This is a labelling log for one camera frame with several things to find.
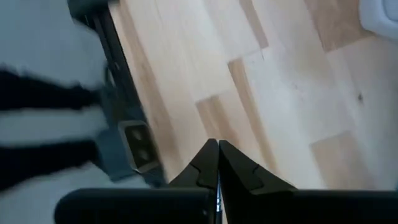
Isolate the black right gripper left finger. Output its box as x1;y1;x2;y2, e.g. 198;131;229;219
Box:
54;139;220;224

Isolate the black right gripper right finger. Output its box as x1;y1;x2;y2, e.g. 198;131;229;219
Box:
219;139;398;224

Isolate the white pot saucer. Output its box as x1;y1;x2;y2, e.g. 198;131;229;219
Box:
359;0;398;41

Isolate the grey camera block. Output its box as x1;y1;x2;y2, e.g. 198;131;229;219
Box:
96;119;163;183

